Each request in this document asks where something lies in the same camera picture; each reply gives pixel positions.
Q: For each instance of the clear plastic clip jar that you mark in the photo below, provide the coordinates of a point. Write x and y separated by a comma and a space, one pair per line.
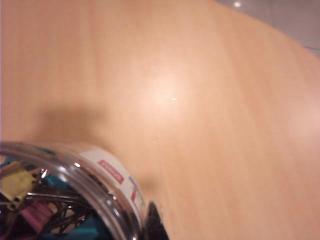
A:
117, 180

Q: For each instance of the pink binder clip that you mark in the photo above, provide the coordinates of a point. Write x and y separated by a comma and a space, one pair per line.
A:
35, 216

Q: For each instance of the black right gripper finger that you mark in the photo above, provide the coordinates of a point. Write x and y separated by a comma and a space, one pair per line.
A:
157, 225

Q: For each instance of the teal binder clip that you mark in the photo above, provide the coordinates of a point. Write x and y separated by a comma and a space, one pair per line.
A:
85, 228

